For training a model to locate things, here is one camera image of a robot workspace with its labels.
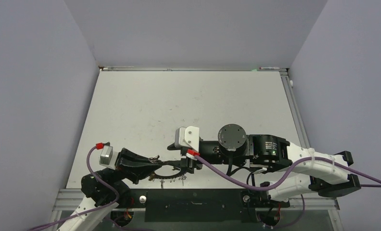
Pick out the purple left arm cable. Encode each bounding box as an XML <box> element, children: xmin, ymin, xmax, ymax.
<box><xmin>28</xmin><ymin>143</ymin><xmax>120</xmax><ymax>231</ymax></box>

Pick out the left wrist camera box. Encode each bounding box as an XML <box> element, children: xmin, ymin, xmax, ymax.
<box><xmin>99</xmin><ymin>145</ymin><xmax>114</xmax><ymax>166</ymax></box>

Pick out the aluminium table frame rail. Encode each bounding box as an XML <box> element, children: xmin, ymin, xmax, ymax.
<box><xmin>280</xmin><ymin>71</ymin><xmax>311</xmax><ymax>148</ymax></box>

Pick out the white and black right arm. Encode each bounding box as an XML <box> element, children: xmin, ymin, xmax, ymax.
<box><xmin>167</xmin><ymin>124</ymin><xmax>361</xmax><ymax>206</ymax></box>

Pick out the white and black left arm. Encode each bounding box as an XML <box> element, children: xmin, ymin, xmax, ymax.
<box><xmin>58</xmin><ymin>143</ymin><xmax>162</xmax><ymax>231</ymax></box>

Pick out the large metal keyring with rings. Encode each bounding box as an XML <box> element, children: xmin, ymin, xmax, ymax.
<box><xmin>148</xmin><ymin>156</ymin><xmax>187</xmax><ymax>189</ymax></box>

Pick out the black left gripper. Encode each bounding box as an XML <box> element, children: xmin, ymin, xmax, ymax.
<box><xmin>103</xmin><ymin>147</ymin><xmax>163</xmax><ymax>184</ymax></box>

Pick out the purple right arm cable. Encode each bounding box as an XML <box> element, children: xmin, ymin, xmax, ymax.
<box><xmin>186</xmin><ymin>150</ymin><xmax>381</xmax><ymax>192</ymax></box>

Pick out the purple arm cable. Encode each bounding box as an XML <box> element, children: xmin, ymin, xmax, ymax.
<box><xmin>186</xmin><ymin>150</ymin><xmax>381</xmax><ymax>192</ymax></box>
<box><xmin>28</xmin><ymin>143</ymin><xmax>120</xmax><ymax>231</ymax></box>

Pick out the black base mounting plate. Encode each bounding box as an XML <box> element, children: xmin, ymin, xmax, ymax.
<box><xmin>111</xmin><ymin>189</ymin><xmax>290</xmax><ymax>226</ymax></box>

